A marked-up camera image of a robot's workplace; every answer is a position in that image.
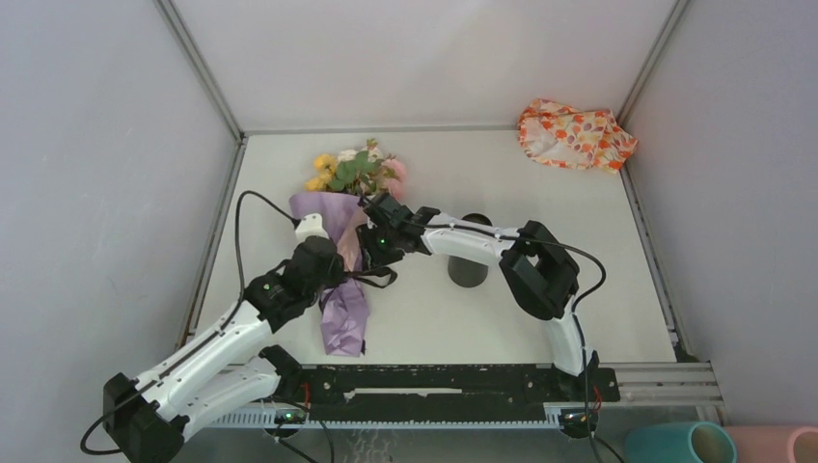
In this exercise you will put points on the pink cylindrical vase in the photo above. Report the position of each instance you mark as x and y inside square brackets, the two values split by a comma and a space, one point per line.
[774, 443]

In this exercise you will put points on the black cylindrical vase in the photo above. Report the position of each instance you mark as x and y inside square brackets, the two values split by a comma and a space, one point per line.
[466, 268]

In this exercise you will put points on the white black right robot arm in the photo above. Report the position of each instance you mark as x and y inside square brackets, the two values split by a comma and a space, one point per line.
[541, 273]

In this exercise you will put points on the artificial flower bunch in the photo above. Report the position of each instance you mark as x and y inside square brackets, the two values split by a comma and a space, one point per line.
[364, 171]

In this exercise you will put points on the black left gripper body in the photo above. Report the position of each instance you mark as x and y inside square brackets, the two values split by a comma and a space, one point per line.
[334, 277]

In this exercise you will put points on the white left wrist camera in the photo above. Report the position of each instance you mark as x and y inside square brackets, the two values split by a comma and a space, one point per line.
[309, 226]

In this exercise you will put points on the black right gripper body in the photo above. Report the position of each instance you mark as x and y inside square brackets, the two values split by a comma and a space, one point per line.
[379, 246]

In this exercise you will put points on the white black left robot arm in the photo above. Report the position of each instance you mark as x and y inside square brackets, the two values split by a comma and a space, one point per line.
[151, 416]

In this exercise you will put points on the teal cylindrical vase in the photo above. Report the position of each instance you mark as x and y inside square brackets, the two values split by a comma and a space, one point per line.
[680, 442]

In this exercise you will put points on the orange floral cloth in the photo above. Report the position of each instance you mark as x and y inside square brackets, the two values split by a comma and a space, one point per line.
[562, 136]

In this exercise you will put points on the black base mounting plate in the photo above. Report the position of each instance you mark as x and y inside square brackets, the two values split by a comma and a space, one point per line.
[442, 392]

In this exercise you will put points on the white slotted cable duct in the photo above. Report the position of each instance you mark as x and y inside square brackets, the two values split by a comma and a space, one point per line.
[289, 418]

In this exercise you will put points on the black ribbon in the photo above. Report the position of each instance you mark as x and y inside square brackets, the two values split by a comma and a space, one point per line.
[379, 277]

